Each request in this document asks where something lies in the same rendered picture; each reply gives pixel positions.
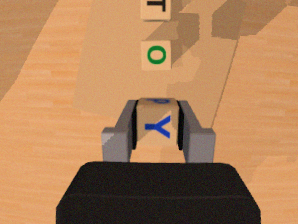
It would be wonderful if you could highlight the tan flat mat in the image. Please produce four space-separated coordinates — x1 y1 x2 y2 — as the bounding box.
72 0 247 128

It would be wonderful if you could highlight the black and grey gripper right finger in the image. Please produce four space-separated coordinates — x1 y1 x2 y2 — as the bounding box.
176 100 216 163

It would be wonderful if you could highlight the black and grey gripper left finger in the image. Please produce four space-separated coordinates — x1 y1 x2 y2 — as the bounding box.
101 100 138 162

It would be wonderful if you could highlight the tan letter block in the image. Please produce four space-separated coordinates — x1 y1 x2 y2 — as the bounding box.
141 0 172 22
141 39 172 71
136 97 179 146

